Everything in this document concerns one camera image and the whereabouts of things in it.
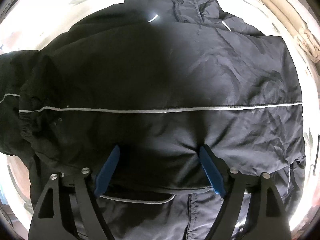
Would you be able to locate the floral green bed cover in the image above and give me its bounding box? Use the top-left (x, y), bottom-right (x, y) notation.
top-left (1, 0), bottom-right (319, 235)

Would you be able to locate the black padded winter jacket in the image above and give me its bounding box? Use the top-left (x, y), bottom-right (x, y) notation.
top-left (1, 0), bottom-right (306, 239)

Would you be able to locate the beige folded quilt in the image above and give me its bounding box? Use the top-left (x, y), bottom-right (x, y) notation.
top-left (261, 0), bottom-right (319, 63)

